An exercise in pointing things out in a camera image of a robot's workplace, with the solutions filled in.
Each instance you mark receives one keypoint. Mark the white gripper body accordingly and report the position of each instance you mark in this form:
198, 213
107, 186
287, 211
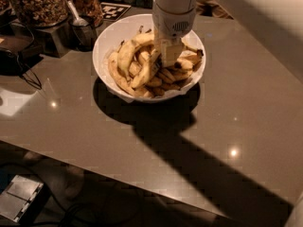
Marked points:
172, 25

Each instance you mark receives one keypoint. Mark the white bowl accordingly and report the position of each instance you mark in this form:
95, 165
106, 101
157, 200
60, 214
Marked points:
123, 30

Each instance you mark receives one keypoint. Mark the black device on left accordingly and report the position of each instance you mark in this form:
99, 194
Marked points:
19, 50

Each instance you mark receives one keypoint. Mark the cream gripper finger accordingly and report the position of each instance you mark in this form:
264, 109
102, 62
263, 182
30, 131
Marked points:
170, 51

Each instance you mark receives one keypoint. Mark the white plastic spoon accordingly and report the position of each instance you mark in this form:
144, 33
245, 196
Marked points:
77, 20

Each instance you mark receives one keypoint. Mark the dark cup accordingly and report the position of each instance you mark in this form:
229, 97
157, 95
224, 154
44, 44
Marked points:
83, 38

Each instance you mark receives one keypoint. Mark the grey box on floor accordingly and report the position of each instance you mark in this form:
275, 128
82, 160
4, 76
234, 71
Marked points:
17, 197

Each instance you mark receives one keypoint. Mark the spotted banana right side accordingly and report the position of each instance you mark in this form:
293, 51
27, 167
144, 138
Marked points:
182, 65

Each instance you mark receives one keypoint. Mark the black white marker tag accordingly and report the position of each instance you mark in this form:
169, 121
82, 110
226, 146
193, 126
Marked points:
112, 11

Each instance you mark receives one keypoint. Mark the large glass jar of nuts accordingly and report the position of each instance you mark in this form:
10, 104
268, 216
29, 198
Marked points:
40, 13

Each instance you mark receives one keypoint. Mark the long top banana with sticker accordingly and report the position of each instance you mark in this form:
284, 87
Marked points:
149, 68

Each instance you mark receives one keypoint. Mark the banana along bowl left edge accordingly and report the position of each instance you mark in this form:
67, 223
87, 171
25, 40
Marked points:
120, 80

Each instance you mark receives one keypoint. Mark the metal box under jar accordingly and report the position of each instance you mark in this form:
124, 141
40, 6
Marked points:
55, 40

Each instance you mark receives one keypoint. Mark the small glass jar of nuts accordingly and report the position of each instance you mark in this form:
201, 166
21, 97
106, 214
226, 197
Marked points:
90, 8

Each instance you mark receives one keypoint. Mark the curved banana left top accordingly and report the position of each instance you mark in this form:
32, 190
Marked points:
129, 48

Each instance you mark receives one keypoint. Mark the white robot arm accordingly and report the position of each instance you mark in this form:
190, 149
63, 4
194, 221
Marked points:
277, 24

